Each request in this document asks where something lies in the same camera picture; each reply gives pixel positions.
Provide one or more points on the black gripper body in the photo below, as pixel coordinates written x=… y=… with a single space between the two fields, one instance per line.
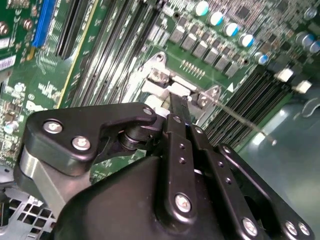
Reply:
x=112 y=212

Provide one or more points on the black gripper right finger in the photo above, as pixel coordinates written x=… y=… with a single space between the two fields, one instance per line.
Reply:
x=223 y=172

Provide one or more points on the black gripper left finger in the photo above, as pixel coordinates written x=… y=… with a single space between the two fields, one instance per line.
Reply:
x=100 y=117

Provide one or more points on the metal locking lever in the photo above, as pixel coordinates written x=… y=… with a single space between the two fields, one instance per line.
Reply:
x=250 y=124

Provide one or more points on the metal socket cover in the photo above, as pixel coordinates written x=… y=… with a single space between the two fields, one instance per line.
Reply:
x=178 y=88

